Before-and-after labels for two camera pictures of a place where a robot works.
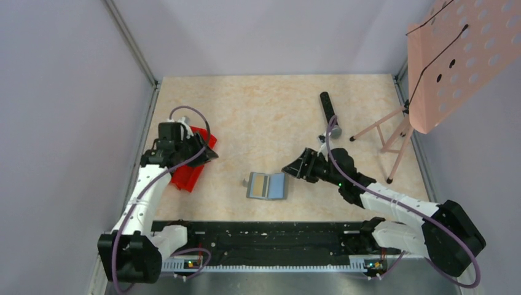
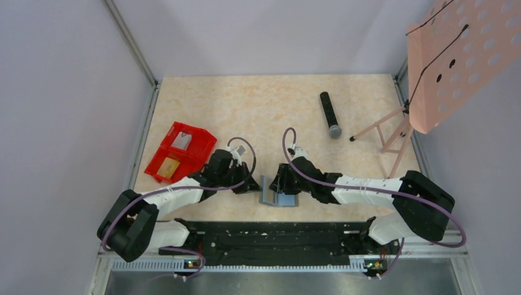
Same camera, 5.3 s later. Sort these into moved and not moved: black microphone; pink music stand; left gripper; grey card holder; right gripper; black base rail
Moved: grey card holder; left gripper; right gripper
Not moved: pink music stand; black base rail; black microphone
